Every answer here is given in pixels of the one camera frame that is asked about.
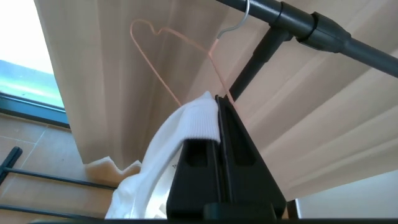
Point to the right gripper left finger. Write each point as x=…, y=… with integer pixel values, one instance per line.
x=192, y=193

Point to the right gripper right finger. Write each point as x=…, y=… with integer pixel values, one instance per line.
x=255, y=193

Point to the white printed T-shirt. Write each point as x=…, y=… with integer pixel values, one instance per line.
x=199, y=121

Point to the black clothes rack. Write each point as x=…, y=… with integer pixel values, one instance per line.
x=311, y=23

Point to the pink clothes hanger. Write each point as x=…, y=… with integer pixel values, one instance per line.
x=247, y=9

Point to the beige curtain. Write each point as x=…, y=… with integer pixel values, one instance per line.
x=109, y=77

